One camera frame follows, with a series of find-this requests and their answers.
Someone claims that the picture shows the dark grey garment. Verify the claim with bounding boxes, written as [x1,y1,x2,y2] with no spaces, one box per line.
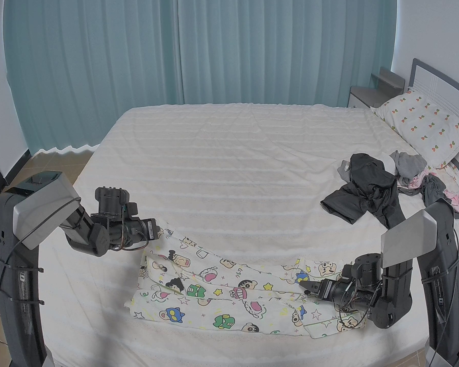
[399,174,459,228]

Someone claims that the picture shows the bed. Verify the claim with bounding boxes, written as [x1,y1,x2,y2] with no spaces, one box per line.
[34,58,459,367]

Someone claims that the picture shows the grey white bedside table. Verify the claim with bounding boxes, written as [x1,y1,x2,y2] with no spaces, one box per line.
[349,67,406,110]

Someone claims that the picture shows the pink garment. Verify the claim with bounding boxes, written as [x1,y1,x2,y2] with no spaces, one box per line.
[398,168,459,215]

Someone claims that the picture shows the black garment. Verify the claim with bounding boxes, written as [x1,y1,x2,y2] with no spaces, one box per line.
[321,153,408,231]

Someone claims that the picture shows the white printed pyjama top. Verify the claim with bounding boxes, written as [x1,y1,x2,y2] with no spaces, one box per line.
[123,220,368,338]

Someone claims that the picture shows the white printed pillow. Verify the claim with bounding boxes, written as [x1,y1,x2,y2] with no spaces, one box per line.
[371,89,459,169]

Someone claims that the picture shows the blue-green curtain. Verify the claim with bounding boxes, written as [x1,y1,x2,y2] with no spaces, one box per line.
[3,0,398,156]

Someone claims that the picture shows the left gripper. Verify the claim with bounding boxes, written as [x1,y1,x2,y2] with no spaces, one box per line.
[122,218,164,248]

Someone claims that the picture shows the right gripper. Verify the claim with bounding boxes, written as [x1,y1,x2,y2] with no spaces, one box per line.
[321,278,354,306]

